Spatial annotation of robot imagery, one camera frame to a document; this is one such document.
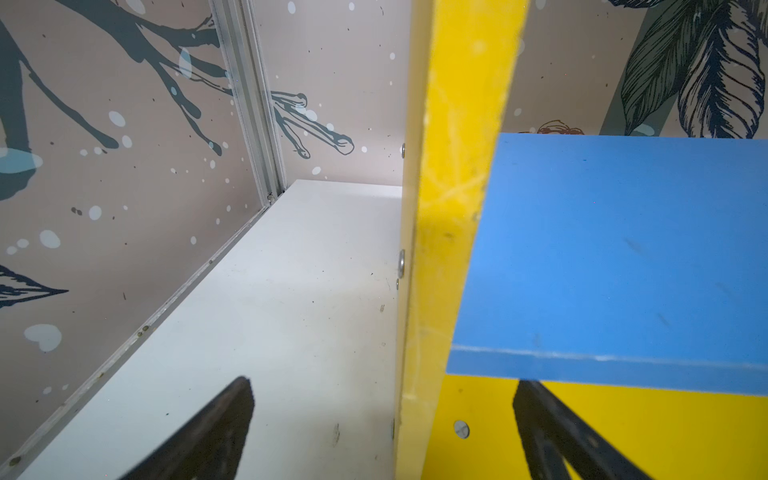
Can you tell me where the yellow wooden bookshelf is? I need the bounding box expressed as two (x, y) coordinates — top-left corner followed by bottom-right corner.
(392, 1), (767, 479)

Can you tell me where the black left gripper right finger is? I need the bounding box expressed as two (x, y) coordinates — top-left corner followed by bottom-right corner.
(512, 380), (649, 479)

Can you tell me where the aluminium frame post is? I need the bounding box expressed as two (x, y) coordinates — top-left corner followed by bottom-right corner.
(210, 0), (286, 206)

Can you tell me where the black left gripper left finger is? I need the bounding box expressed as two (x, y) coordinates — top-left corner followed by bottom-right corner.
(122, 376), (255, 480)

